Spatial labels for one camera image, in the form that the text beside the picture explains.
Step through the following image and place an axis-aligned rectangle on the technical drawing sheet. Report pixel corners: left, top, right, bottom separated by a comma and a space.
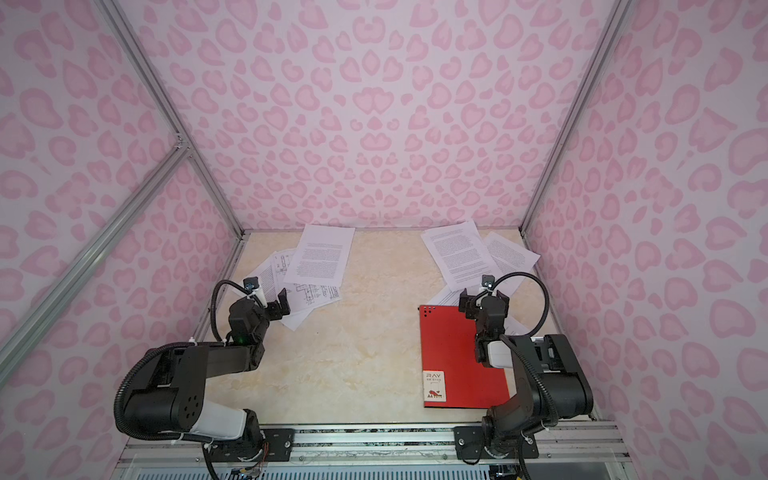
270, 249, 341, 314

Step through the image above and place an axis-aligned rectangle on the red and black folder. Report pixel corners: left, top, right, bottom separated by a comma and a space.
418, 305, 510, 409

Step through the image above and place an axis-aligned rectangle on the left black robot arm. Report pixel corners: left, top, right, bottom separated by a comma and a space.
113, 289, 291, 462

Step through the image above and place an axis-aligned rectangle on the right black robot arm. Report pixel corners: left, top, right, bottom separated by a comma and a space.
458, 291, 594, 459

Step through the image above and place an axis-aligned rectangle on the lower left paper sheet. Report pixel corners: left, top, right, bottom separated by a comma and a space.
243, 258, 311, 331

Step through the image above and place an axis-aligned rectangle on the large text sheet far right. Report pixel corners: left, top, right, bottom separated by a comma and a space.
421, 221, 502, 291

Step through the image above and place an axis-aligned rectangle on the text sheet right corner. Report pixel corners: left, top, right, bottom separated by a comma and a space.
483, 232, 540, 279

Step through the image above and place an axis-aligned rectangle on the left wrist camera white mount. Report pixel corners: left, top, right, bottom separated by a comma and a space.
243, 276, 267, 307

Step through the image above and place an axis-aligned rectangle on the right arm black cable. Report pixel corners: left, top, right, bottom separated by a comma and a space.
491, 271, 551, 340

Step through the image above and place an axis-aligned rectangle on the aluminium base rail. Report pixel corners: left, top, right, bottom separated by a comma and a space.
112, 420, 638, 479

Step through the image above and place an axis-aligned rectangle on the aluminium frame strut left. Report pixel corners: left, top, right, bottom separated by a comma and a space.
1, 140, 189, 385

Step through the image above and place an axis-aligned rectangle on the aluminium frame post right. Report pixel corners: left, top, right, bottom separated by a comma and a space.
519, 0, 636, 242

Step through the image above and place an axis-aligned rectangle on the aluminium frame post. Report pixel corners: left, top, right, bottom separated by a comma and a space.
94, 0, 245, 240
519, 0, 636, 242

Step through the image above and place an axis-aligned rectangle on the aluminium frame post left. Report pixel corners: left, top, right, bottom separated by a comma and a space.
94, 0, 245, 240

